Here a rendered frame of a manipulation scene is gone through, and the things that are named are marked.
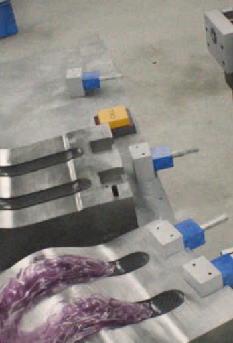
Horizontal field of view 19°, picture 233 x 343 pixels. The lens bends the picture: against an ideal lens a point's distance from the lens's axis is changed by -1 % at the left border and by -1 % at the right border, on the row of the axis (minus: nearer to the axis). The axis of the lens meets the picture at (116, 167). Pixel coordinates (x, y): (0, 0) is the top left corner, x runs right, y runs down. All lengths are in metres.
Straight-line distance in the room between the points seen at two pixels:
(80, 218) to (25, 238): 0.10
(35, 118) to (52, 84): 0.17
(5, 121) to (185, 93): 1.75
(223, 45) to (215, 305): 0.62
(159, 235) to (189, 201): 1.53
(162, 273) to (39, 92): 0.83
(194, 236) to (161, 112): 2.12
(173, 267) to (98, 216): 0.18
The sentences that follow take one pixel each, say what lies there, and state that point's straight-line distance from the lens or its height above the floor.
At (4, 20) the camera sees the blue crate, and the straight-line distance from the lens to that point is 4.37.
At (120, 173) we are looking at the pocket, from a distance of 1.28.
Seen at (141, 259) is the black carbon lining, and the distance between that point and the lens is 1.13.
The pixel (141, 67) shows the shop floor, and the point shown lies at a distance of 3.66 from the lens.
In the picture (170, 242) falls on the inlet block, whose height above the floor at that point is 0.88.
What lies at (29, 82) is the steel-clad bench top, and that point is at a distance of 1.87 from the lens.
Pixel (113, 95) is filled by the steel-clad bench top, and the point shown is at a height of 0.80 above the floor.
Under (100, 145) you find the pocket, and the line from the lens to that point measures 1.38.
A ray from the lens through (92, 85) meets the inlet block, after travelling 1.72.
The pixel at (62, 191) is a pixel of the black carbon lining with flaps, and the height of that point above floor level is 0.88.
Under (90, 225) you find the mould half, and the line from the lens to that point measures 1.22.
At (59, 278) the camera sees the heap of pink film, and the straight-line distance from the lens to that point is 1.05.
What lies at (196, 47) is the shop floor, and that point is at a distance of 3.78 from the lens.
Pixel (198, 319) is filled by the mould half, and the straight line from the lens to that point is 1.02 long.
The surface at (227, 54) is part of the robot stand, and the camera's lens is 1.48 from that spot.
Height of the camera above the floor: 1.59
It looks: 33 degrees down
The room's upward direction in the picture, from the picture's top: 12 degrees counter-clockwise
